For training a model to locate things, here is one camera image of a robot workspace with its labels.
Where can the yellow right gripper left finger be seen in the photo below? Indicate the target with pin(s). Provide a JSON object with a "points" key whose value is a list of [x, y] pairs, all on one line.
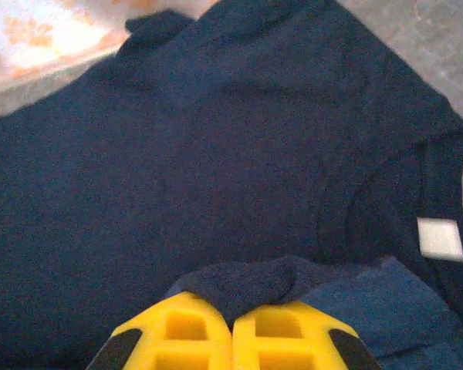
{"points": [[181, 339]]}

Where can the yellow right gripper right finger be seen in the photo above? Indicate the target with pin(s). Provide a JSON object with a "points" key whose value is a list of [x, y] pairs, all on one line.
{"points": [[285, 339]]}

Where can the navy blue garment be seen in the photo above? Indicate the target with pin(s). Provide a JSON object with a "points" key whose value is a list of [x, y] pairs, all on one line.
{"points": [[216, 154]]}

